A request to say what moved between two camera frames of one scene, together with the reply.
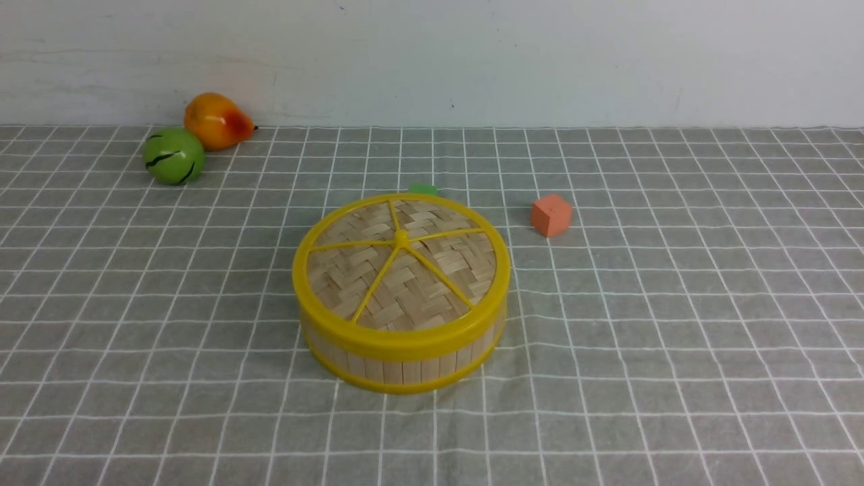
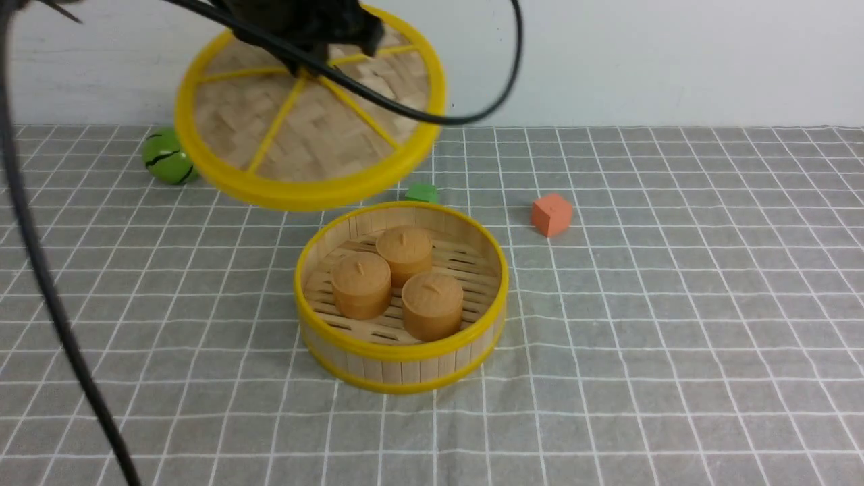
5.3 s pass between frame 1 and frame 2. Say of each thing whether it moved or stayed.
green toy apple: stayed
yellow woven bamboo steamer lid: moved
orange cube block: stayed
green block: stayed
